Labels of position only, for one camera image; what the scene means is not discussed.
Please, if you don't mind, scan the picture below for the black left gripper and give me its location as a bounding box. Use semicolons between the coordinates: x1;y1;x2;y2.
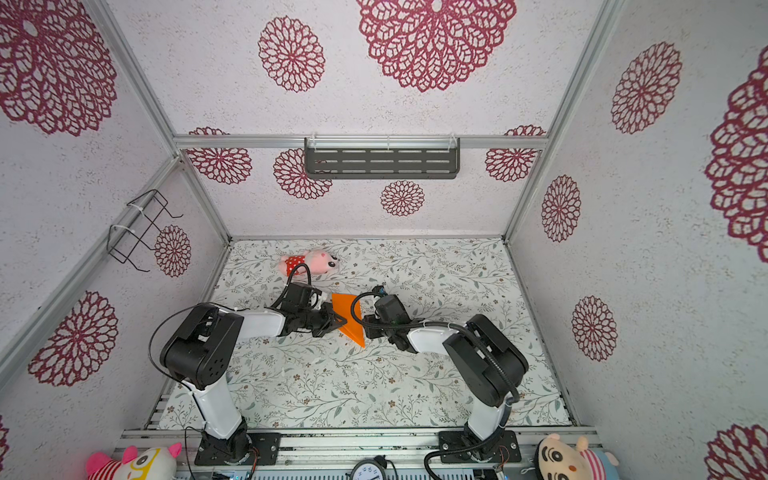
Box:
298;301;347;337

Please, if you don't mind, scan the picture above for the orange square paper sheet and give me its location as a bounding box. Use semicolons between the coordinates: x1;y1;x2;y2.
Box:
331;293;365;348

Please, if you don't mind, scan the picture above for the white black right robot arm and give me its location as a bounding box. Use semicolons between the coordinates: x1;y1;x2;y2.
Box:
362;314;529;443

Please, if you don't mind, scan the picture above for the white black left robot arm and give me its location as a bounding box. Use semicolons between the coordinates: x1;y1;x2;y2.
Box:
160;302;347;441

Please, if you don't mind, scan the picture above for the pink pig plush toy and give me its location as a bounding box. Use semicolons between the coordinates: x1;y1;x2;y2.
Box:
277;250;341;276

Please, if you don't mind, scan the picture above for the round gauge clock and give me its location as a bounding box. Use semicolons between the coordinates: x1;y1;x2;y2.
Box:
349;455;388;480

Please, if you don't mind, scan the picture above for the boy face plush toy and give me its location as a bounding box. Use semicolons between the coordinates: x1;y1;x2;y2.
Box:
533;434;620;480

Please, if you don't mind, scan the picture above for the pink white plush toy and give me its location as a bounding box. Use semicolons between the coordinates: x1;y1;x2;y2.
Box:
86;443;182;480

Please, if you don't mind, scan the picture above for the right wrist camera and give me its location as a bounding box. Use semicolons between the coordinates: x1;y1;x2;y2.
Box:
374;295;411;325

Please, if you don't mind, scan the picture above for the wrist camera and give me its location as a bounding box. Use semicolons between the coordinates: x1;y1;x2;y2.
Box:
279;283;323;313
374;295;411;325

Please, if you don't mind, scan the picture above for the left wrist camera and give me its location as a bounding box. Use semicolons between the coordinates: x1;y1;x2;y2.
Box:
279;283;323;313

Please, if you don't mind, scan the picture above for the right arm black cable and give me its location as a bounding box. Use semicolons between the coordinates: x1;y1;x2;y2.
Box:
349;285;522;480

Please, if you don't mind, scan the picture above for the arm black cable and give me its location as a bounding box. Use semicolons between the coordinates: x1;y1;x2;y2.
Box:
349;285;522;480
147;302;205;391

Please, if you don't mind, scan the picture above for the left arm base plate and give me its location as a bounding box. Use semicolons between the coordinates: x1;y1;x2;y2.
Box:
194;431;282;466

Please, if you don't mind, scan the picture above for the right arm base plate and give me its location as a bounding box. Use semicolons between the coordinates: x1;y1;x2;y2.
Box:
438;430;522;464

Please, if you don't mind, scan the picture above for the grey wall shelf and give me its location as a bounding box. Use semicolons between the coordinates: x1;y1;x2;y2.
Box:
304;137;461;180

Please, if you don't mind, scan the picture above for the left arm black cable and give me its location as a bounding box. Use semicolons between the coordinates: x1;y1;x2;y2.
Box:
147;302;205;391

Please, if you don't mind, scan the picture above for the black wire wall rack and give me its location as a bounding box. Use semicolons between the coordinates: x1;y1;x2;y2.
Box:
105;189;183;273

